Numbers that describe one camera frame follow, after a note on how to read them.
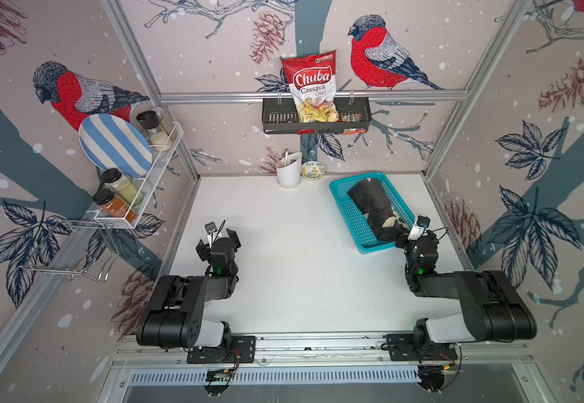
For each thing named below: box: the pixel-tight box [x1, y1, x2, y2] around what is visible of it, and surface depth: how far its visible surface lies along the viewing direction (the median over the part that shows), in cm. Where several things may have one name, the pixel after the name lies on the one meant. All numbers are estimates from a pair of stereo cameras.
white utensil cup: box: [276, 151, 303, 189], surface depth 114 cm
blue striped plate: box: [78, 113, 153, 178], surface depth 73 cm
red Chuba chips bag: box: [279, 49, 339, 124], surface depth 83 cm
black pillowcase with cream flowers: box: [346, 177, 410, 242], surface depth 102 cm
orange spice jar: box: [92, 188, 140, 226], surface depth 63 cm
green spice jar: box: [101, 167, 143, 207], surface depth 66 cm
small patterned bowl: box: [300, 160, 327, 182], surface depth 124 cm
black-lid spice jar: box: [135, 110, 173, 152], surface depth 82 cm
